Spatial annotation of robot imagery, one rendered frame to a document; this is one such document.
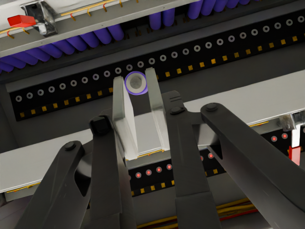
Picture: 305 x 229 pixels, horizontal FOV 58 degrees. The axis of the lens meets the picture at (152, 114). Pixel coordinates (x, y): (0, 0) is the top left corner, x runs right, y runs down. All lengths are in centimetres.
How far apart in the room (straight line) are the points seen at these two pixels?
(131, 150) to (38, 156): 22
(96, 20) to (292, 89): 25
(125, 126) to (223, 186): 46
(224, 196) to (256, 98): 31
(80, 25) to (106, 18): 3
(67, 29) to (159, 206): 39
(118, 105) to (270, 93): 23
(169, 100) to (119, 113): 3
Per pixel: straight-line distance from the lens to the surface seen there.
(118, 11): 37
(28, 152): 38
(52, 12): 37
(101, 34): 41
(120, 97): 18
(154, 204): 60
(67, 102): 51
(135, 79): 21
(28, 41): 39
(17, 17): 29
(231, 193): 62
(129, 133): 16
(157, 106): 15
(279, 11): 55
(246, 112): 35
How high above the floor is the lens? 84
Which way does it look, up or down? 13 degrees up
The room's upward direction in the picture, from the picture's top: 164 degrees clockwise
